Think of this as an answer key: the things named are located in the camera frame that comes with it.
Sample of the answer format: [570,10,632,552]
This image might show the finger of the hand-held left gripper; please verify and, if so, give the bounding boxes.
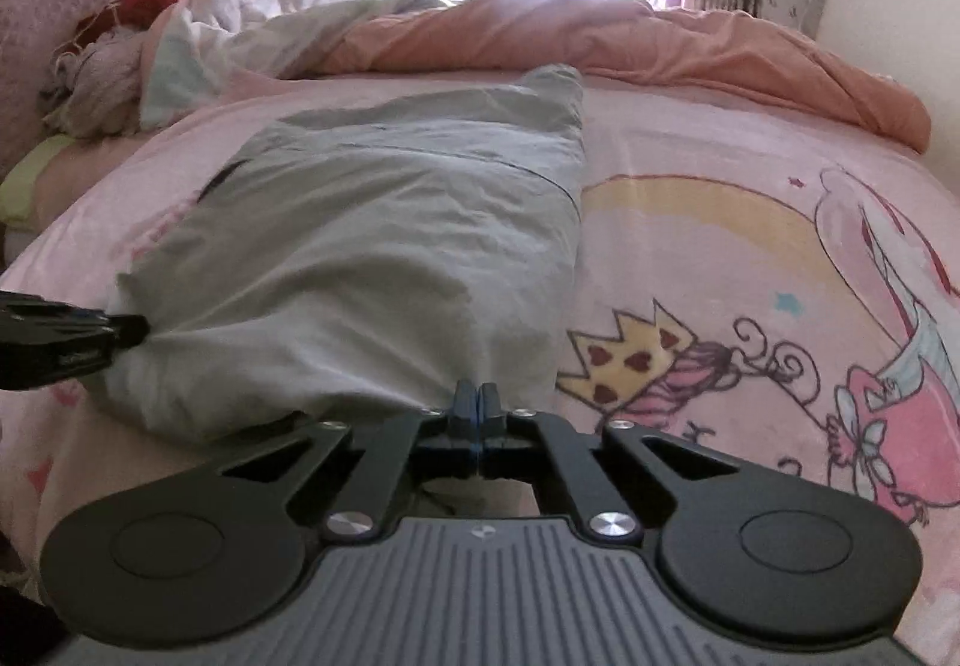
[0,291,149,391]

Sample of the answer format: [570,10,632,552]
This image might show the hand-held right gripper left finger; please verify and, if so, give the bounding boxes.
[214,379,481,541]

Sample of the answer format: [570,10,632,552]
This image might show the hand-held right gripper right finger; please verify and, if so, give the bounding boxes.
[478,379,742,541]

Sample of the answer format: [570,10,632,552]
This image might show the grey jacket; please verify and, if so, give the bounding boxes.
[102,63,587,445]

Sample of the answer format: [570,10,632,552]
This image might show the yellow-green pillow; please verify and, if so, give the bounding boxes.
[0,135,79,223]

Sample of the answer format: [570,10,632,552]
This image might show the mauve crumpled cloth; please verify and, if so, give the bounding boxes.
[39,27,154,140]

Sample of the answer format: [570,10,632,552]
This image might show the pink printed bedsheet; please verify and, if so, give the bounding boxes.
[0,69,960,652]

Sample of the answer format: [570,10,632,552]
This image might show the red cloth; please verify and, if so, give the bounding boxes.
[73,0,187,41]

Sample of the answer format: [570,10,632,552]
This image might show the white quilt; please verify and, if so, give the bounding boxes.
[138,0,454,130]

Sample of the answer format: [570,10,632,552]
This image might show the salmon quilt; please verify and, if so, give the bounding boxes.
[313,0,932,155]

